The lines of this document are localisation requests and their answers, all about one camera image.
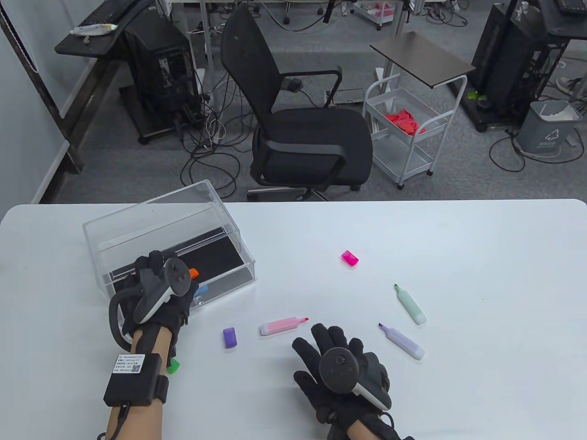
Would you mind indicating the person's left hand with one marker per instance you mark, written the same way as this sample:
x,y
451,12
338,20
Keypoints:
x,y
176,311

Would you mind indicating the person's right hand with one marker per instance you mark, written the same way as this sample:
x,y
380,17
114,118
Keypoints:
x,y
321,337

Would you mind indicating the pink highlighter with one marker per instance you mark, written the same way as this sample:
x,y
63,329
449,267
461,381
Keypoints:
x,y
279,326

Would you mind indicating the green highlighter cap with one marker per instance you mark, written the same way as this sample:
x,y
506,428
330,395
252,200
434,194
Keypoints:
x,y
174,366

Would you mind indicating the purple highlighter cap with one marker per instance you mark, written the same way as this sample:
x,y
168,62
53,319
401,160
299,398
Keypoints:
x,y
229,338

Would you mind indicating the pink highlighter cap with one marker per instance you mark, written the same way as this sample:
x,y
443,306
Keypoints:
x,y
349,258

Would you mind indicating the purple highlighter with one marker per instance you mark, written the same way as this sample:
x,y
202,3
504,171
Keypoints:
x,y
406,343

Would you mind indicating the clear acrylic drawer box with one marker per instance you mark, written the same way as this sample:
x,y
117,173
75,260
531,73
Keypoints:
x,y
151,220

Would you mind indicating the green highlighter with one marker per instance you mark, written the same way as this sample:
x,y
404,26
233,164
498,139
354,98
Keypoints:
x,y
411,306

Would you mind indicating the person's right forearm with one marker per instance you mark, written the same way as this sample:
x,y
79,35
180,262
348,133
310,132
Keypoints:
x,y
362,433

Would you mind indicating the person's left forearm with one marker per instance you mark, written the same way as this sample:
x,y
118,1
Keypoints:
x,y
151,343

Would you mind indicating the black and white controller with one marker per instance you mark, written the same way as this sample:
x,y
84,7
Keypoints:
x,y
176,275
339,369

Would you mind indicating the white rolling cart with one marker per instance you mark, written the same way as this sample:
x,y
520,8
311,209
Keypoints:
x,y
403,158

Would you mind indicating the black office chair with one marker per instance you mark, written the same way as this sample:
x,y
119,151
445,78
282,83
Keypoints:
x,y
312,137

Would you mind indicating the red cloth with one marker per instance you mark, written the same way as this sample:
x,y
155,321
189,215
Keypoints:
x,y
403,121

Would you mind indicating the black computer tower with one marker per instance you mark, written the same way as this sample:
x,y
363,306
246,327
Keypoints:
x,y
153,68
500,55

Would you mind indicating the black power adapter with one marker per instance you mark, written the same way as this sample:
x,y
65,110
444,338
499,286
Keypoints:
x,y
293,84

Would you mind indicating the small green plant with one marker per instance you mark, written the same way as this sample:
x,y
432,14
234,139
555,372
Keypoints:
x,y
472,96

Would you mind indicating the white tube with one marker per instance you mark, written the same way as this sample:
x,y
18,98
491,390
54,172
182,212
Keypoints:
x,y
91,29

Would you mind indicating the dark brown side table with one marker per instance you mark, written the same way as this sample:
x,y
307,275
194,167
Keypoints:
x,y
422,59

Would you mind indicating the gray trash bin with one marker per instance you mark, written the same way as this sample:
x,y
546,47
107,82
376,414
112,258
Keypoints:
x,y
539,135

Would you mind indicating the black keyboard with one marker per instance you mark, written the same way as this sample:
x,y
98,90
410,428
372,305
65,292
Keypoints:
x,y
105,11
571,5

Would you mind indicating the small white cart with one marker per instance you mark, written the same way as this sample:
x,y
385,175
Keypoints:
x,y
376,13

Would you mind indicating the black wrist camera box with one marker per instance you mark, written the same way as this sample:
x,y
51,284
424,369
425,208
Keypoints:
x,y
133,387

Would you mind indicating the black metal frame post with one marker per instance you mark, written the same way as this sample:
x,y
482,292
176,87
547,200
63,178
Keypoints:
x,y
49,110

